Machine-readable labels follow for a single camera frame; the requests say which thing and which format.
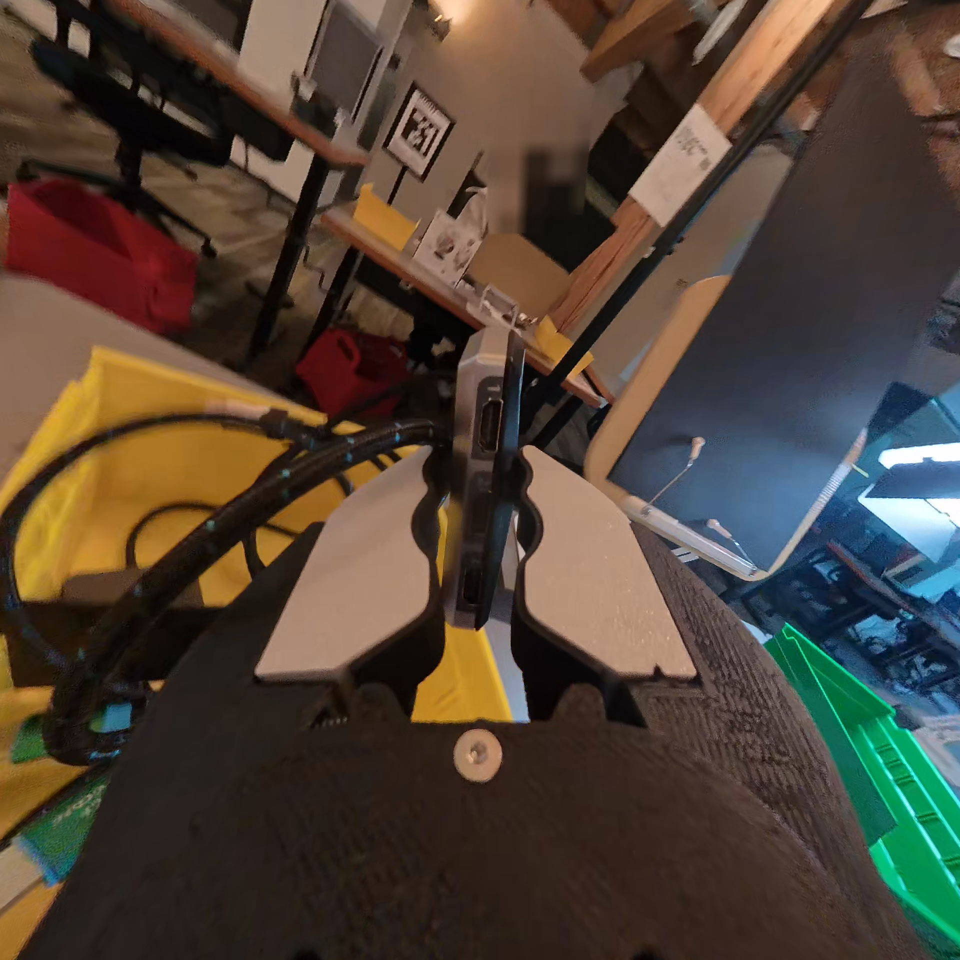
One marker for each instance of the yellow cardboard box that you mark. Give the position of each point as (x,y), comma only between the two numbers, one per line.
(382,217)

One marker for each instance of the framed marker sign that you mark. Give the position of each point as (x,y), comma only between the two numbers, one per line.
(418,131)

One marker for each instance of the yellow plastic bin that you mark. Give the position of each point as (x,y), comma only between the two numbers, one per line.
(187,480)

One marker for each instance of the black bin divider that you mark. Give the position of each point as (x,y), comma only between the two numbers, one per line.
(97,589)

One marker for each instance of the black board with wooden rim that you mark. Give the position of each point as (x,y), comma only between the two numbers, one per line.
(787,337)

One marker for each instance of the white picture card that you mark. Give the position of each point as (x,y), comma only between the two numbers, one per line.
(446,247)

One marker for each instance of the wooden post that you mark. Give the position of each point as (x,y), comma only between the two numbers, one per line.
(757,67)

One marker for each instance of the white notice paper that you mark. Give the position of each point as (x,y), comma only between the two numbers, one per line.
(675,165)

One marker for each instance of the black office chair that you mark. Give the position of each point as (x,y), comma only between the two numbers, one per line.
(150,112)

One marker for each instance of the green plastic bin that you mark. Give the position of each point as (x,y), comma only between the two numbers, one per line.
(900,787)

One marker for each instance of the silver HDMI switch hub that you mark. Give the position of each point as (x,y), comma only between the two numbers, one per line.
(480,397)

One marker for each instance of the small red bag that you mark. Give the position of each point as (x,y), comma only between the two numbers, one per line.
(345,367)

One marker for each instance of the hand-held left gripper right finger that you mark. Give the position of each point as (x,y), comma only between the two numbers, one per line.
(600,585)

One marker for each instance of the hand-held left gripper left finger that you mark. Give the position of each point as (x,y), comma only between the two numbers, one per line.
(352,585)

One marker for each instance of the large red bag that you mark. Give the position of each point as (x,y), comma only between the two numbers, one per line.
(97,240)

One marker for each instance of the small yellow box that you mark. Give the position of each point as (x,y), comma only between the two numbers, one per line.
(562,349)

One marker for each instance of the wooden desk with black legs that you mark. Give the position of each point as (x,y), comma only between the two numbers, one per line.
(247,83)

